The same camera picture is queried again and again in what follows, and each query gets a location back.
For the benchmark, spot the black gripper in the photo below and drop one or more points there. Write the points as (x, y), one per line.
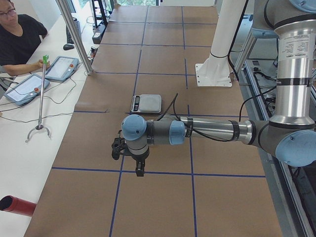
(139, 158)

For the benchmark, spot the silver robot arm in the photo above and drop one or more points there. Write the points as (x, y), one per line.
(288, 135)

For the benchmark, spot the silver digital kitchen scale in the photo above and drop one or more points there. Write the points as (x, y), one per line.
(146, 103)

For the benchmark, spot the far blue teach pendant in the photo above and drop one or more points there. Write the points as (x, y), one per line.
(62, 68)

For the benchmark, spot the blue teach pendant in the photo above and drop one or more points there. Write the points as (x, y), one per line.
(62, 68)
(25, 91)

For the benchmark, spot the red cylinder tube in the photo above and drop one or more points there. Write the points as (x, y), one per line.
(17, 206)

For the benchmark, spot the near blue teach pendant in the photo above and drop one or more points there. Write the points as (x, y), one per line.
(25, 91)

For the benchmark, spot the black computer mouse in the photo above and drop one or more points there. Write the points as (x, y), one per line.
(68, 47)

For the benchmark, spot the black keyboard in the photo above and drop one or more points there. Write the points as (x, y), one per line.
(68, 34)

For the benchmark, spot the person in black shirt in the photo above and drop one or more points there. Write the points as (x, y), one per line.
(20, 35)

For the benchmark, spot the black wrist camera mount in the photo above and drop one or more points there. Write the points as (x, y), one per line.
(119, 147)

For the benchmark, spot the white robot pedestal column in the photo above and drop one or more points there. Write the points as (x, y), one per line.
(215, 72)

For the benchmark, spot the aluminium frame post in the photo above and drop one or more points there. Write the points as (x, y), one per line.
(65, 11)

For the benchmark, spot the green handled reacher grabber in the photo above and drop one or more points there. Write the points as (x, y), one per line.
(40, 126)

